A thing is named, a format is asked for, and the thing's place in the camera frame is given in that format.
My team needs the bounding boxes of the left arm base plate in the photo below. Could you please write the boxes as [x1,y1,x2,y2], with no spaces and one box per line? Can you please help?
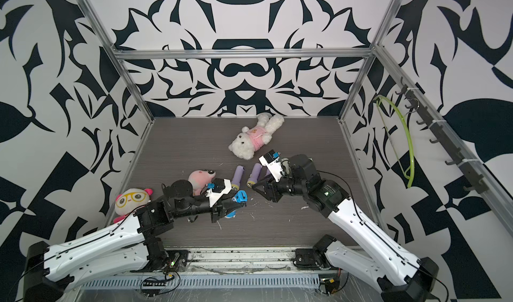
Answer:
[159,249,190,273]

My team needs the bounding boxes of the panda plush pink striped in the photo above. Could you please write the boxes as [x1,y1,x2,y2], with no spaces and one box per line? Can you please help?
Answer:
[113,188,154,223]

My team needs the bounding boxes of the purple flashlight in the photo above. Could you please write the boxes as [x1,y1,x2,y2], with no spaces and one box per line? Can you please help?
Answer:
[247,163,262,188]

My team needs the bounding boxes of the blue flashlight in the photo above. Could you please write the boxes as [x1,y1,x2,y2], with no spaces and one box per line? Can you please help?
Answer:
[232,190,248,203]

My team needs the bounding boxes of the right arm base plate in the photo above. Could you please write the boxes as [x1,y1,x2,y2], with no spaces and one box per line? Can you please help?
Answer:
[292,248,338,271]

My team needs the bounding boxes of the black connector cable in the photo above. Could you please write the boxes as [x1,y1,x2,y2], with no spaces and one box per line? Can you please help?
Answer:
[139,277,169,297]
[318,277,341,295]

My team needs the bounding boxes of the black connector left cable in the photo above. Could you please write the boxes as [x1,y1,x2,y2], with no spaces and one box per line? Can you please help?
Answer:
[139,277,169,297]

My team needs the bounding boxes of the pink striped plush pig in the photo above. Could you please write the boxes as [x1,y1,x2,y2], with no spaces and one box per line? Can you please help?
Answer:
[188,170,216,196]

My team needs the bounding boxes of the white teddy bear pink shirt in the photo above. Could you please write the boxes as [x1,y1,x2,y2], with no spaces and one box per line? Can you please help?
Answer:
[228,113,285,160]

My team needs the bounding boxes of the black connector right cable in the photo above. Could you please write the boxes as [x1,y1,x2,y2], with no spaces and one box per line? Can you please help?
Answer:
[318,277,341,295]

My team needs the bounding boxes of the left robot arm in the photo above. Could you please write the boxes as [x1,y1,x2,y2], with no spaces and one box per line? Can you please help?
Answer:
[21,179,246,301]

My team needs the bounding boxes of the black hook rack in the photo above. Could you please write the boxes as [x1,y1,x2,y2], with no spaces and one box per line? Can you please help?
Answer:
[398,77,492,194]

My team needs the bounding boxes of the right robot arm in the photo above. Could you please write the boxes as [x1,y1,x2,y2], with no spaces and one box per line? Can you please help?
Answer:
[252,151,439,301]

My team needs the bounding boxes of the green hoop on wall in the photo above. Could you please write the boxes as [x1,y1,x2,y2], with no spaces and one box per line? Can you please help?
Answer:
[374,95,415,189]

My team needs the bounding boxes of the purple flashlight sideways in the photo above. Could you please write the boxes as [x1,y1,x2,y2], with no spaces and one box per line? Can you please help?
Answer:
[231,165,244,191]

